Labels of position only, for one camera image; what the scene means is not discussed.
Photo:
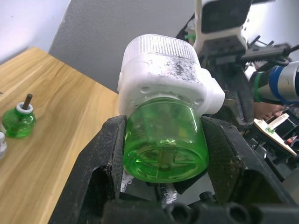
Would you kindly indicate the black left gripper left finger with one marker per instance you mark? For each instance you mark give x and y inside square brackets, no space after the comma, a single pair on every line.
[102,144]

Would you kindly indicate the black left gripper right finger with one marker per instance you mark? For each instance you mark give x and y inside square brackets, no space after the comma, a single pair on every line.
[226,151]

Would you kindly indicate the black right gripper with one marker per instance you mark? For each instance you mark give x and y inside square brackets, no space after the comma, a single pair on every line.
[224,50]

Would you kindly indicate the green repellent liquid bottle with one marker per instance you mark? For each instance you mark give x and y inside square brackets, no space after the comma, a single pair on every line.
[163,140]
[21,123]

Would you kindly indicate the white mosquito repellent heater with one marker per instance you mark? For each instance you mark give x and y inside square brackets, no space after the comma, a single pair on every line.
[163,77]

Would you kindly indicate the white bottle cap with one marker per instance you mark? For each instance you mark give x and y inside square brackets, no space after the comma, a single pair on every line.
[2,147]

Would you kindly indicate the bystander person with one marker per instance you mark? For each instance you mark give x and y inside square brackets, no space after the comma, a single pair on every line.
[266,112]

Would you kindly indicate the blue tape band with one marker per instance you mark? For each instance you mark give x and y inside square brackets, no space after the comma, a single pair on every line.
[275,81]

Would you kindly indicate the white sneaker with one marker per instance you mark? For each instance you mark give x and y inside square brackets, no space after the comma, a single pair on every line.
[169,196]
[126,182]

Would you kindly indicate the light wooden board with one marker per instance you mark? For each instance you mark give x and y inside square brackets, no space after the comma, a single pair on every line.
[273,134]

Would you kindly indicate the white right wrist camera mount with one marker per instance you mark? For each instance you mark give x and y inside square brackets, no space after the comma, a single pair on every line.
[198,30]

